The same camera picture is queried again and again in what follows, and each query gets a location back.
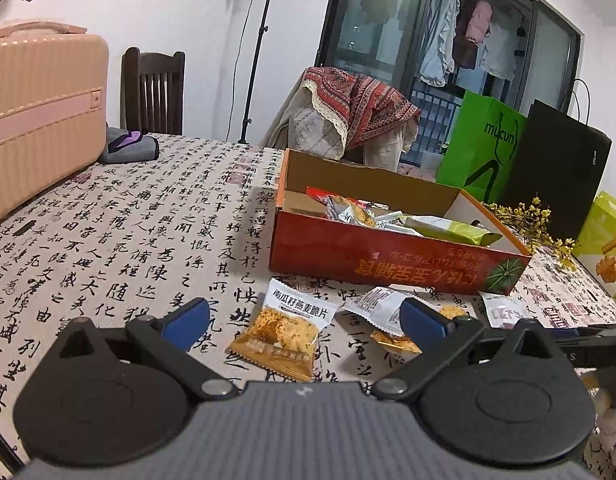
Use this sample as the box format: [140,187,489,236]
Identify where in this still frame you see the white silver snack packet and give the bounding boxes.
[480,292,532,330]

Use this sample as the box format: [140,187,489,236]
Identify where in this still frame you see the pumpkin seed oat crisp packet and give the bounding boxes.
[227,280,338,382]

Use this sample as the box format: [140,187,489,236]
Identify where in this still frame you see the yellow dried flower branch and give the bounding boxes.
[483,196,577,271]

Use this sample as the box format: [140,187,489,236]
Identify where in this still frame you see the white orange snack packet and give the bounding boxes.
[340,287,467,361]

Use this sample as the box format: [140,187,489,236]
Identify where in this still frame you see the green snack packet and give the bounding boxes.
[399,216,503,247]

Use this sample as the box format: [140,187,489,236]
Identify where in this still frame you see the black paper bag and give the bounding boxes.
[498,100,611,240]

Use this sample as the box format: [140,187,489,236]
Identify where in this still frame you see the calligraphy print tablecloth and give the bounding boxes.
[0,136,616,462]

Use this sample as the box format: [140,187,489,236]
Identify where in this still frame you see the green mucun paper bag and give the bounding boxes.
[436,91,527,204]

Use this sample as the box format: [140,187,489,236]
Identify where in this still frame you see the red cardboard snack box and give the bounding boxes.
[269,150,531,295]

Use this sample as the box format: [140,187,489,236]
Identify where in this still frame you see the grey purple pouch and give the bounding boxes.
[99,127,160,165]

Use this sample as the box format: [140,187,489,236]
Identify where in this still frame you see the dark wooden chair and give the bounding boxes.
[120,47,185,136]

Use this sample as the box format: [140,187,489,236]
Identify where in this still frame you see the pink hard suitcase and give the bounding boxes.
[0,21,110,220]

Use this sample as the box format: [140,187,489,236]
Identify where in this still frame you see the chair with red patterned cloth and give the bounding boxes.
[260,66,422,171]

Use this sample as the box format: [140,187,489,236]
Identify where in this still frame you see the hanging clothes on balcony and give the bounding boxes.
[419,0,528,88]

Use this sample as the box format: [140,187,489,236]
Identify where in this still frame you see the studio light on stand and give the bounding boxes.
[237,0,272,144]

